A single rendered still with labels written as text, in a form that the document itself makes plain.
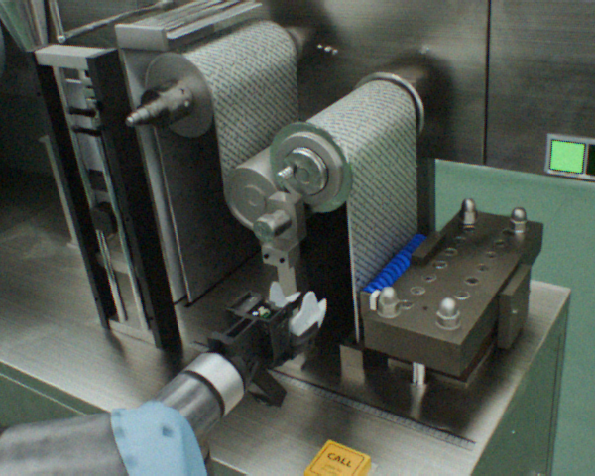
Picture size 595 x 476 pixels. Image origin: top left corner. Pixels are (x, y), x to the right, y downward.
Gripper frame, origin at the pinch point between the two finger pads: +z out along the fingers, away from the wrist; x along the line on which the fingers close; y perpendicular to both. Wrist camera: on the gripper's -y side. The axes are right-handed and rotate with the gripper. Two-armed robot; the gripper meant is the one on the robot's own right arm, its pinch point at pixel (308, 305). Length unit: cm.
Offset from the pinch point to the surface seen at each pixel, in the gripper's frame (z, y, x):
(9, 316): -7, -19, 69
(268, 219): 3.6, 11.0, 8.3
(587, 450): 100, -108, -25
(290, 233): 8.2, 6.3, 8.0
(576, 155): 44, 10, -26
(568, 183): 276, -106, 28
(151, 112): 4.1, 25.3, 29.0
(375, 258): 19.4, -2.3, -0.7
